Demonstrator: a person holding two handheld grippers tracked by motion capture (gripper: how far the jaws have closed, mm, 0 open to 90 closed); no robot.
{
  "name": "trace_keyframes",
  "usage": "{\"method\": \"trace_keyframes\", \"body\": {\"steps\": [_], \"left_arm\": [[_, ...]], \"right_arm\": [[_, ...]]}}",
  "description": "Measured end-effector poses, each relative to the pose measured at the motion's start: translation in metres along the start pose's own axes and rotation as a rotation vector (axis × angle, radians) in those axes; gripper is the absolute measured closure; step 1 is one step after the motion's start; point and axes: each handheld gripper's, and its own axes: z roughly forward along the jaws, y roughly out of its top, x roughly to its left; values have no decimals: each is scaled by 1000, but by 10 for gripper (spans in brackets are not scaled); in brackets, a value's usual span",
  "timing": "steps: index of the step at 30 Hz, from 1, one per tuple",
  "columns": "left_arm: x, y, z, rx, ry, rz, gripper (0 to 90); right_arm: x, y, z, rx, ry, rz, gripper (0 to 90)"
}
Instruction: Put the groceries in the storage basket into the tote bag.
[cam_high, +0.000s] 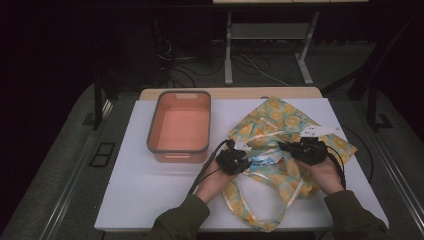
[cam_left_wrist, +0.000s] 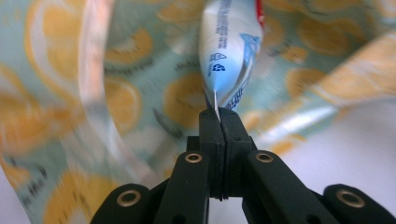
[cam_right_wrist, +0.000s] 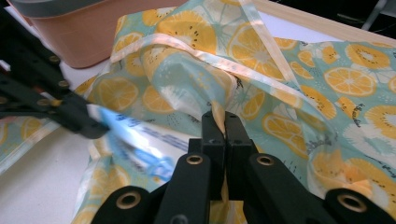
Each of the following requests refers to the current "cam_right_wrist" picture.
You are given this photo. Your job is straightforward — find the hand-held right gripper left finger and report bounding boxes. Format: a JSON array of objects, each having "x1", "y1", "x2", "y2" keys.
[{"x1": 188, "y1": 111, "x2": 226, "y2": 201}]

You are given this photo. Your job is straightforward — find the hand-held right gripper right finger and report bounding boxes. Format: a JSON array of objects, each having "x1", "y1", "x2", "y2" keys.
[{"x1": 224, "y1": 111, "x2": 260, "y2": 201}]

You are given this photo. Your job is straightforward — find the blue and white packet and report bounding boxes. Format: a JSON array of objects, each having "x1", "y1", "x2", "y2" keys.
[{"x1": 86, "y1": 104, "x2": 191, "y2": 183}]

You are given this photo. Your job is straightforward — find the pink basket with grey rim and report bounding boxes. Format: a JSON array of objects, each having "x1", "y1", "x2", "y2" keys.
[{"x1": 6, "y1": 0, "x2": 189, "y2": 70}]

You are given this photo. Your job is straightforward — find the metal stand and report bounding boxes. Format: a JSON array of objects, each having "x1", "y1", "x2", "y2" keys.
[{"x1": 361, "y1": 0, "x2": 396, "y2": 23}]

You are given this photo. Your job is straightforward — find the citrus print cloth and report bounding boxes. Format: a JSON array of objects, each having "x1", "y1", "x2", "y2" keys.
[{"x1": 0, "y1": 0, "x2": 396, "y2": 224}]

